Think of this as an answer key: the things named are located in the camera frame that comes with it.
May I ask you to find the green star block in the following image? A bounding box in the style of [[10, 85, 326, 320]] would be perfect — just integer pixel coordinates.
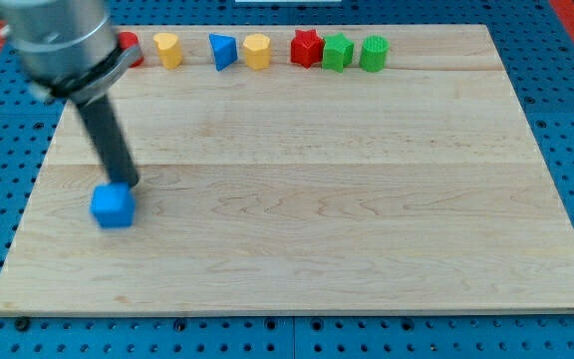
[[322, 32, 354, 73]]

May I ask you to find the wooden board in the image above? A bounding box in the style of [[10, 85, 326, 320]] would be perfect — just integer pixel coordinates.
[[0, 25, 574, 317]]

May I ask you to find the red star block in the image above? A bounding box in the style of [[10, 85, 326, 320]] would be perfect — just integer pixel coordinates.
[[290, 29, 325, 68]]

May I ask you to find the blue triangle block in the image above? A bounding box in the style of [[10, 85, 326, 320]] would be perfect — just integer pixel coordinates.
[[208, 33, 238, 71]]

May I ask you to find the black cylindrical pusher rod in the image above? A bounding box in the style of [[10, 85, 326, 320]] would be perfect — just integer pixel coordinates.
[[76, 95, 140, 188]]

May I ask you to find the blue cube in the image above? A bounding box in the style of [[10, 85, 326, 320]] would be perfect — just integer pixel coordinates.
[[90, 182, 136, 229]]

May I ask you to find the yellow hexagon block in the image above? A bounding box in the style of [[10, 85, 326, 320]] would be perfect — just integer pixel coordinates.
[[243, 33, 271, 70]]

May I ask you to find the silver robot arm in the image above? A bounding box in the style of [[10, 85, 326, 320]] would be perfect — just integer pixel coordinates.
[[0, 0, 143, 187]]

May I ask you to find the silver flange mount plate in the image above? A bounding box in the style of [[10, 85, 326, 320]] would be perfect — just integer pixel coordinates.
[[29, 44, 143, 104]]

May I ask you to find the green cylinder block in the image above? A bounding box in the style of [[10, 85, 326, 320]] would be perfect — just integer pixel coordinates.
[[359, 35, 390, 73]]

